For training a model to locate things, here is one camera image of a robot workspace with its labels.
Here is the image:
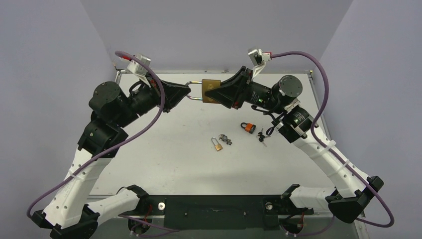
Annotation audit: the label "large brass padlock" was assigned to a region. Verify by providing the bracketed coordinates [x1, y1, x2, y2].
[185, 79, 221, 104]

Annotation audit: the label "orange round padlock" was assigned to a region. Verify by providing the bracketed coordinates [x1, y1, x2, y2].
[240, 122, 256, 134]

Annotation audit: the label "small black keys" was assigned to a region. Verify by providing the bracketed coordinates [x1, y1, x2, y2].
[219, 134, 232, 145]

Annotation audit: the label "black headed key bunch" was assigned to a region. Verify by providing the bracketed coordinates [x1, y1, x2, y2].
[256, 128, 270, 147]

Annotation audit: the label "small brass padlock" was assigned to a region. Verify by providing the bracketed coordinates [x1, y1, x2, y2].
[211, 137, 223, 151]

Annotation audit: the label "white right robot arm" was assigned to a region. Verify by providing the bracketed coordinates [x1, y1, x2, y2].
[204, 67, 384, 223]

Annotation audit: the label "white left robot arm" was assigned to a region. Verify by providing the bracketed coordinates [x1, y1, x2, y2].
[29, 75, 191, 239]

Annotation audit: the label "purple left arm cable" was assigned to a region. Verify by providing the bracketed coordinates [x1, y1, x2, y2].
[26, 50, 182, 238]

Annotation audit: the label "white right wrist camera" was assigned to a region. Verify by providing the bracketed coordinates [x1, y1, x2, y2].
[248, 47, 272, 81]

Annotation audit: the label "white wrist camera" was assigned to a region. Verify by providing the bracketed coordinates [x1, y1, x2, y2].
[125, 53, 151, 85]
[248, 47, 272, 81]

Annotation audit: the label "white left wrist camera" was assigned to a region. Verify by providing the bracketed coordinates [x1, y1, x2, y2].
[125, 53, 151, 85]

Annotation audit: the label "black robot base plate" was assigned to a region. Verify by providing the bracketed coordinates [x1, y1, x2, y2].
[124, 195, 314, 230]

